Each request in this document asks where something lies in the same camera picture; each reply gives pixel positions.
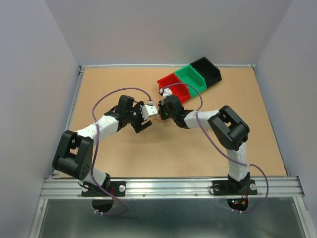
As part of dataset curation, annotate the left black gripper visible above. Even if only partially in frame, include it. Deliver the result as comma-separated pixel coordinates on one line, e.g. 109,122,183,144
126,101,151,133

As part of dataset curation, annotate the thin wire bundle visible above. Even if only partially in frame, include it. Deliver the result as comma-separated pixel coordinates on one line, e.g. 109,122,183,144
148,113,165,127

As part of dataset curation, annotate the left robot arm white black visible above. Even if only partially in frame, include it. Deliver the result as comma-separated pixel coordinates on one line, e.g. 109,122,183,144
52,95,158,195

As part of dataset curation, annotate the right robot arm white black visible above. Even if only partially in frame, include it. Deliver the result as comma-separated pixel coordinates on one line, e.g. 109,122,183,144
158,95,250,194

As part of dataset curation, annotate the red plastic bin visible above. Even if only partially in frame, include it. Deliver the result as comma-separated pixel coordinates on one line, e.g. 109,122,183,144
157,73,191,103

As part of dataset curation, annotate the green plastic bin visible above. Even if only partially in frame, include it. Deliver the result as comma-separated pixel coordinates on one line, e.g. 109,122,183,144
174,65,207,98

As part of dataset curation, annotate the black plastic bin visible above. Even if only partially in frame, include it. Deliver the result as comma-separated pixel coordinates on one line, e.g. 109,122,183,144
190,57,222,88

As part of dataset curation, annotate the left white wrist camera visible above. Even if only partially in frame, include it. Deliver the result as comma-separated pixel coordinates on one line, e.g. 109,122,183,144
141,105,158,120

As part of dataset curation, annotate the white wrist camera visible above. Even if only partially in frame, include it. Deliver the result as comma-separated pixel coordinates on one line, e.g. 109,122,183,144
141,105,158,120
159,87,173,105

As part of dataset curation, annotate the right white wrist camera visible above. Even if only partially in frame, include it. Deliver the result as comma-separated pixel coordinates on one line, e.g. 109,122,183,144
159,87,173,105

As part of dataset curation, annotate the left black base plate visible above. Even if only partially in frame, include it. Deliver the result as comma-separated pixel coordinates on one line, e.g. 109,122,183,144
80,180,126,197

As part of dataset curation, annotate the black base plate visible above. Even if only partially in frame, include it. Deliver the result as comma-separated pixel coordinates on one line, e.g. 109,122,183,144
210,179,258,196
80,180,126,197

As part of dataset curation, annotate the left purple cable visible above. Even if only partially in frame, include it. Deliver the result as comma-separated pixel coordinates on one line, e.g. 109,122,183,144
91,86,129,217

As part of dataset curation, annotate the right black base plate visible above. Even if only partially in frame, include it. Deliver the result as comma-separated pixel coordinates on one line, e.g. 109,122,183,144
210,179,258,196

